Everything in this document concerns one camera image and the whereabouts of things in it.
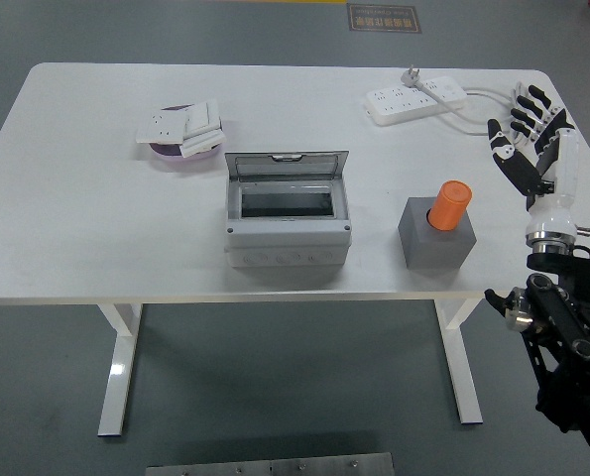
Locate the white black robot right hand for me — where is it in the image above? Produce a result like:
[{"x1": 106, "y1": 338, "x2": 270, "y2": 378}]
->
[{"x1": 486, "y1": 83, "x2": 581, "y2": 235}]

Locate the orange cylindrical battery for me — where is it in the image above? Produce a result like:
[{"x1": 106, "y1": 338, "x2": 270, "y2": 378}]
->
[{"x1": 426, "y1": 179, "x2": 475, "y2": 233}]

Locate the transparent hinged box lid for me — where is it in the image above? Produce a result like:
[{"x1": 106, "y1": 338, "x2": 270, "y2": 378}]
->
[{"x1": 223, "y1": 150, "x2": 350, "y2": 182}]

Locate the grey plastic junction box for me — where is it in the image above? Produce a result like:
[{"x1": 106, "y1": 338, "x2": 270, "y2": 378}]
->
[{"x1": 223, "y1": 178, "x2": 353, "y2": 269}]

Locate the grey cube holder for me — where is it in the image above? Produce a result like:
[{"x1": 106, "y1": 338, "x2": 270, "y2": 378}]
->
[{"x1": 397, "y1": 196, "x2": 478, "y2": 272}]

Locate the white power strip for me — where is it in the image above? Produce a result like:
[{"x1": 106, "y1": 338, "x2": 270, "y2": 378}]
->
[{"x1": 363, "y1": 74, "x2": 469, "y2": 126}]

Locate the white table leg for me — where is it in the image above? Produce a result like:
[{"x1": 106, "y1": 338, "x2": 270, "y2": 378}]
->
[
  {"x1": 97, "y1": 302, "x2": 145, "y2": 437},
  {"x1": 432, "y1": 298, "x2": 484, "y2": 425}
]

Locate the dark floor sign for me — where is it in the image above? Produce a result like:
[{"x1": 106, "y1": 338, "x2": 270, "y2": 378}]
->
[{"x1": 346, "y1": 3, "x2": 422, "y2": 35}]

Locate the purple plastic bowl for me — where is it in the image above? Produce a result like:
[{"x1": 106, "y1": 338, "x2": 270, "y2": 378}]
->
[{"x1": 148, "y1": 121, "x2": 229, "y2": 163}]

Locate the grey metal plate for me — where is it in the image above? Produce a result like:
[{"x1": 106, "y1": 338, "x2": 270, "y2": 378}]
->
[{"x1": 144, "y1": 451, "x2": 396, "y2": 476}]

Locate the white power cable with plug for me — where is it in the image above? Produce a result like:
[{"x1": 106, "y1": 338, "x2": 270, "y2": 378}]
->
[{"x1": 400, "y1": 65, "x2": 541, "y2": 150}]

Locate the white wall switch panel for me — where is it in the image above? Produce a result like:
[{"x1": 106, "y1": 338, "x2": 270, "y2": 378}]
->
[
  {"x1": 178, "y1": 128, "x2": 226, "y2": 159},
  {"x1": 182, "y1": 100, "x2": 221, "y2": 139}
]

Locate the white wall socket panel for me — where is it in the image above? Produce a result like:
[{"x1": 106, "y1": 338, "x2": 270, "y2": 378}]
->
[{"x1": 135, "y1": 111, "x2": 189, "y2": 146}]

